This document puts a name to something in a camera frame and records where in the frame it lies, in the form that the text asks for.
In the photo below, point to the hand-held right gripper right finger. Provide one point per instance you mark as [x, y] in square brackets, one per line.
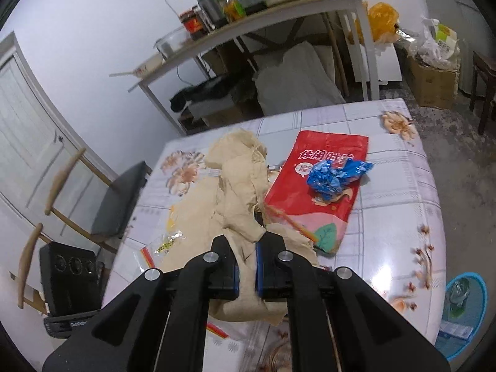
[271, 267]

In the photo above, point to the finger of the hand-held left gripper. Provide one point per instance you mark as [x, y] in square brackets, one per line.
[69, 323]

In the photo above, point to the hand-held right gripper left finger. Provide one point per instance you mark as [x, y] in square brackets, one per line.
[223, 267]

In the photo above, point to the beige cloth rag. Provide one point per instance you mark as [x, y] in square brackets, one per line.
[240, 186]

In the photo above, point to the blue snack wrapper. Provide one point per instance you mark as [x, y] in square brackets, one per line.
[329, 180]

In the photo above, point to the red snack bag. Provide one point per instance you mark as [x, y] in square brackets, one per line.
[329, 151]

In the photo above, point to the green plastic bottle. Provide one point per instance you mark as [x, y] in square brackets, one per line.
[459, 290]

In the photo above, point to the blue plastic waste basket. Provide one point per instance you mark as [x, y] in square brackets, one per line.
[478, 298]

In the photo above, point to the small clear yellow packet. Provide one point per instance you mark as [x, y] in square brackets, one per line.
[164, 246]

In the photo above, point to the red yellow wrapper strip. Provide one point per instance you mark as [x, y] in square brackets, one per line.
[217, 330]

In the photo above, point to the floral tablecloth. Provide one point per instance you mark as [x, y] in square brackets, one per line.
[387, 221]

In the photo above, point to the wooden chair with dark seat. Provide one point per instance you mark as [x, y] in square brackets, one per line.
[116, 201]

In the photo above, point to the black cloth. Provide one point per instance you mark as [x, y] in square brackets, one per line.
[209, 91]

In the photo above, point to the white sack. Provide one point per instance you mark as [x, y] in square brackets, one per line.
[298, 81]

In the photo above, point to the white panelled door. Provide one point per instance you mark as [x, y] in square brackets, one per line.
[23, 124]

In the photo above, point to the brown cardboard box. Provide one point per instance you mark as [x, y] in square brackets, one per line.
[217, 60]

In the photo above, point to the flat cardboard box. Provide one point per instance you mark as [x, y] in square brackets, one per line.
[145, 69]

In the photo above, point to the glass bowl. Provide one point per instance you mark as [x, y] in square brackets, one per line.
[172, 44]

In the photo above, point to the white cabinet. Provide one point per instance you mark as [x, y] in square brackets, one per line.
[387, 64]

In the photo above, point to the red sauce jar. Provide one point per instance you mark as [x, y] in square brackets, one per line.
[192, 25]

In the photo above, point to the long grey side table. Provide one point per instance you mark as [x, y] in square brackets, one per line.
[271, 15]

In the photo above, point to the white plastic bags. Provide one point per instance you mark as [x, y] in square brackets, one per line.
[424, 44]

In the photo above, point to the yellow plastic bag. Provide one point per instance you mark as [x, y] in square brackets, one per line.
[381, 17]

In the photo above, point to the dark wooden stool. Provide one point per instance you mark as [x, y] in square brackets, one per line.
[484, 85]

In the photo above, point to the green white bag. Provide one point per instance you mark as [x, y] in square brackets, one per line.
[447, 40]

